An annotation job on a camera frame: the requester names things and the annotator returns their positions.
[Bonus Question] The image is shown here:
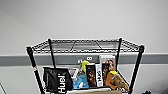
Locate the yellow bottle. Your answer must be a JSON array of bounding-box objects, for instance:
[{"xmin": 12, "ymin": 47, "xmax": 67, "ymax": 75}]
[{"xmin": 81, "ymin": 60, "xmax": 90, "ymax": 75}]

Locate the tall grey printed box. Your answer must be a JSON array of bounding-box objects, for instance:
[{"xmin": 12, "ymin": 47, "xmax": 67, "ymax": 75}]
[{"xmin": 98, "ymin": 54, "xmax": 117, "ymax": 73}]

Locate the black box white stripe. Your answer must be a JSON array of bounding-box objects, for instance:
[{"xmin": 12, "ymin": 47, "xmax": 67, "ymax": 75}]
[{"xmin": 85, "ymin": 62, "xmax": 104, "ymax": 89}]

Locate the orange plush toy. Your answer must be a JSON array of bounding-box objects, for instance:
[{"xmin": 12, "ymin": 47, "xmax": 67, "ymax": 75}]
[{"xmin": 104, "ymin": 70, "xmax": 118, "ymax": 90}]

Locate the black Huel bag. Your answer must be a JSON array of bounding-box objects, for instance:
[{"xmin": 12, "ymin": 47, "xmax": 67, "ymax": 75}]
[{"xmin": 42, "ymin": 66, "xmax": 74, "ymax": 94}]

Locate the brown plush toy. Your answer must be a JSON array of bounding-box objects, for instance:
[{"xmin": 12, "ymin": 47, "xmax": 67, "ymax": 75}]
[{"xmin": 114, "ymin": 75, "xmax": 130, "ymax": 92}]

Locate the black wire shelf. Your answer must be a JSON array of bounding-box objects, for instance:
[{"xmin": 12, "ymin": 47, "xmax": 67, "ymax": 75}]
[{"xmin": 25, "ymin": 37, "xmax": 146, "ymax": 94}]

